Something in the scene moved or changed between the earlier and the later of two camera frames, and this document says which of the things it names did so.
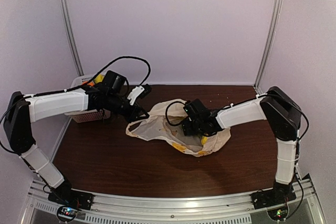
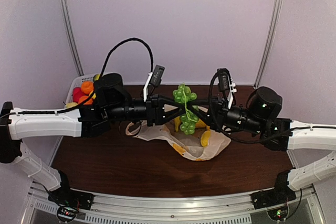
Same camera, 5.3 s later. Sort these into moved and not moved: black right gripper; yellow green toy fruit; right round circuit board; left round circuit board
Moved: black right gripper
Not moved: right round circuit board; yellow green toy fruit; left round circuit board
